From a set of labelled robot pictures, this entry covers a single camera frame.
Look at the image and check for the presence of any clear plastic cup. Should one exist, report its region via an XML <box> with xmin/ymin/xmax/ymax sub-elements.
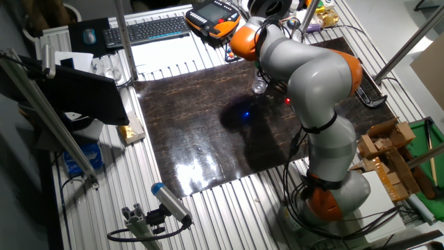
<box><xmin>251</xmin><ymin>69</ymin><xmax>268</xmax><ymax>95</ymax></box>

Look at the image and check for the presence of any dark marble pattern mat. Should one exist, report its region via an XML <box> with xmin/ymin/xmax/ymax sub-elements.
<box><xmin>133</xmin><ymin>36</ymin><xmax>396</xmax><ymax>199</ymax></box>

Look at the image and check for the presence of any black triangle with billiard balls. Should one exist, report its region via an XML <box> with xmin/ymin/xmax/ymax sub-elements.
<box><xmin>224</xmin><ymin>47</ymin><xmax>241</xmax><ymax>64</ymax></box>

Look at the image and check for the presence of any black USB hub blue light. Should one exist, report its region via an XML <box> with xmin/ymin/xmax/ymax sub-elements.
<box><xmin>289</xmin><ymin>133</ymin><xmax>302</xmax><ymax>156</ymax></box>

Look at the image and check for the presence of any tan box gold foil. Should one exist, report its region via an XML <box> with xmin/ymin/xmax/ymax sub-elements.
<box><xmin>117</xmin><ymin>110</ymin><xmax>146</xmax><ymax>145</ymax></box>

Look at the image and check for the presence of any white paper sheet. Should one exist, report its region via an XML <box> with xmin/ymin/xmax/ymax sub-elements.
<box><xmin>131</xmin><ymin>34</ymin><xmax>209</xmax><ymax>76</ymax></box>

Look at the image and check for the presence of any orange black teach pendant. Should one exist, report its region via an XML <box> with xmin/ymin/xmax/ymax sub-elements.
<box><xmin>185</xmin><ymin>0</ymin><xmax>242</xmax><ymax>40</ymax></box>

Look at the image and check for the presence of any black computer keyboard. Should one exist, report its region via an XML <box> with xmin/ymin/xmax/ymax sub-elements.
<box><xmin>102</xmin><ymin>15</ymin><xmax>191</xmax><ymax>49</ymax></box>

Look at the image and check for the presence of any clear glass tumbler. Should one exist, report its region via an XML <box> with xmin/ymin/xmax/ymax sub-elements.
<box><xmin>100</xmin><ymin>53</ymin><xmax>123</xmax><ymax>83</ymax></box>

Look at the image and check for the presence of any black filament spool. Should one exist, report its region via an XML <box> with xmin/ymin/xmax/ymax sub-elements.
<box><xmin>248</xmin><ymin>0</ymin><xmax>293</xmax><ymax>19</ymax></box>

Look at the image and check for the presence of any short aluminium profile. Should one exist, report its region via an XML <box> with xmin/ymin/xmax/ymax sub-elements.
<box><xmin>121</xmin><ymin>203</ymin><xmax>164</xmax><ymax>250</ymax></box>

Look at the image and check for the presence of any blue tissue pack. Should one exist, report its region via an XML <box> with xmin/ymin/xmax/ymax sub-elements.
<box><xmin>62</xmin><ymin>142</ymin><xmax>104</xmax><ymax>176</ymax></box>

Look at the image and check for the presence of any black monitor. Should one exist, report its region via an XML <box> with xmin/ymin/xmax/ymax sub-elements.
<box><xmin>0</xmin><ymin>53</ymin><xmax>130</xmax><ymax>126</ymax></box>

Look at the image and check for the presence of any shiny gold ornament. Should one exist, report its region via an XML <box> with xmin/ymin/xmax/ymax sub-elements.
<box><xmin>316</xmin><ymin>9</ymin><xmax>340</xmax><ymax>28</ymax></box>

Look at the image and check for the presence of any yellow green plastic toy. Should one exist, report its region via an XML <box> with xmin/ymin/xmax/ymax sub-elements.
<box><xmin>305</xmin><ymin>0</ymin><xmax>327</xmax><ymax>14</ymax></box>

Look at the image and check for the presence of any white paper stack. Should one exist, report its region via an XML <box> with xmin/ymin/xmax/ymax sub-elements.
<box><xmin>53</xmin><ymin>51</ymin><xmax>94</xmax><ymax>74</ymax></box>

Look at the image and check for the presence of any grey computer mouse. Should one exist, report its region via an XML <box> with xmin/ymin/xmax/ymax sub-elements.
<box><xmin>82</xmin><ymin>27</ymin><xmax>97</xmax><ymax>45</ymax></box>

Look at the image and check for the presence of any black mouse pad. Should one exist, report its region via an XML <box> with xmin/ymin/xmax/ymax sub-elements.
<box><xmin>67</xmin><ymin>17</ymin><xmax>112</xmax><ymax>58</ymax></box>

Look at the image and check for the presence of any white flat box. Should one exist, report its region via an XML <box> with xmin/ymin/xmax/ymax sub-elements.
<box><xmin>346</xmin><ymin>169</ymin><xmax>407</xmax><ymax>244</ymax></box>

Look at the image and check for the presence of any long cardboard box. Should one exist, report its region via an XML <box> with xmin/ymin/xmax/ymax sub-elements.
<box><xmin>350</xmin><ymin>149</ymin><xmax>422</xmax><ymax>204</ymax></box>

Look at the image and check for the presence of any green mini pool table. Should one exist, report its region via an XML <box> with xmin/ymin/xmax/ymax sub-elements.
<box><xmin>405</xmin><ymin>117</ymin><xmax>444</xmax><ymax>222</ymax></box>

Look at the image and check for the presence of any wooden cue stick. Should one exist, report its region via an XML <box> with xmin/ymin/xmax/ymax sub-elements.
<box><xmin>423</xmin><ymin>119</ymin><xmax>438</xmax><ymax>187</ymax></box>

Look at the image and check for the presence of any brown cardboard sheet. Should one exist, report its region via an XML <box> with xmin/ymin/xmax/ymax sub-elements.
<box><xmin>410</xmin><ymin>33</ymin><xmax>444</xmax><ymax>112</ymax></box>

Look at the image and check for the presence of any pale grey tube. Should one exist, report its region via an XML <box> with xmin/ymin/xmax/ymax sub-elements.
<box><xmin>407</xmin><ymin>194</ymin><xmax>436</xmax><ymax>225</ymax></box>

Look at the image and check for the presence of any silver camera blue cap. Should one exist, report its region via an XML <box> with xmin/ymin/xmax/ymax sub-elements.
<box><xmin>151</xmin><ymin>182</ymin><xmax>194</xmax><ymax>226</ymax></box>

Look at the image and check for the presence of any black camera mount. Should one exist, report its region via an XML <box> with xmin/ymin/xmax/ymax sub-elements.
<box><xmin>145</xmin><ymin>204</ymin><xmax>167</xmax><ymax>235</ymax></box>

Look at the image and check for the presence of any aluminium frame strut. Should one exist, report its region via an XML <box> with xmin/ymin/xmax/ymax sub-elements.
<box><xmin>405</xmin><ymin>142</ymin><xmax>444</xmax><ymax>171</ymax></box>
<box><xmin>373</xmin><ymin>3</ymin><xmax>444</xmax><ymax>84</ymax></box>
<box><xmin>0</xmin><ymin>48</ymin><xmax>100</xmax><ymax>190</ymax></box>
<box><xmin>297</xmin><ymin>0</ymin><xmax>322</xmax><ymax>36</ymax></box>
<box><xmin>114</xmin><ymin>0</ymin><xmax>139</xmax><ymax>83</ymax></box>

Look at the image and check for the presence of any black camera cable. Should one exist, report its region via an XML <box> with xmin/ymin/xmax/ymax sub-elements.
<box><xmin>106</xmin><ymin>222</ymin><xmax>191</xmax><ymax>243</ymax></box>

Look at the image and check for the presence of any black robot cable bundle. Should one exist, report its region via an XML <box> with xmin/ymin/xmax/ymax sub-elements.
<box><xmin>255</xmin><ymin>15</ymin><xmax>403</xmax><ymax>242</ymax></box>

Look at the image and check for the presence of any silver depth camera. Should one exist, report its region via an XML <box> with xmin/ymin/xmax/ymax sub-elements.
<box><xmin>41</xmin><ymin>43</ymin><xmax>56</xmax><ymax>79</ymax></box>

